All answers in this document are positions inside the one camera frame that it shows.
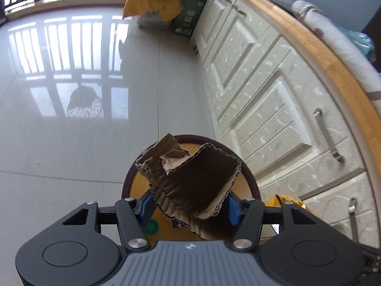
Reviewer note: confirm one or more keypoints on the torn corrugated cardboard piece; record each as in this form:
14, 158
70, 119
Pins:
202, 184

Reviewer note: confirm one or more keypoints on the printed blanket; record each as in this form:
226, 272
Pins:
342, 53

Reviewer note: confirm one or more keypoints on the white sack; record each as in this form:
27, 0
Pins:
153, 20

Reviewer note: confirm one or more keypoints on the teal plastic lid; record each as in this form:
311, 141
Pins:
150, 227

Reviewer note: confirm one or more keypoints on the cream bench cabinet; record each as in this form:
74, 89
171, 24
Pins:
268, 95

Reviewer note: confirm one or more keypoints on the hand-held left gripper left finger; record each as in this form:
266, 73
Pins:
145, 207

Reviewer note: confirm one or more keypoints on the teal plastic bag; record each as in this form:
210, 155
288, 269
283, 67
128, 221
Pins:
357, 43

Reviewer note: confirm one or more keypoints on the yellow cloth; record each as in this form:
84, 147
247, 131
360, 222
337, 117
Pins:
148, 3

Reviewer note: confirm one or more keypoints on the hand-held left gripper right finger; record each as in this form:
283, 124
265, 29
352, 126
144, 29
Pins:
233, 211

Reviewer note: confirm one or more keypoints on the yellow carton box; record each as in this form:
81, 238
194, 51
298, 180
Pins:
271, 202

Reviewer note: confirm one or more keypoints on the green carton box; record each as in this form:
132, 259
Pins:
193, 6

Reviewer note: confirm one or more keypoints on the wood-look bin with brown rim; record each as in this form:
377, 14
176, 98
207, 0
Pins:
138, 189

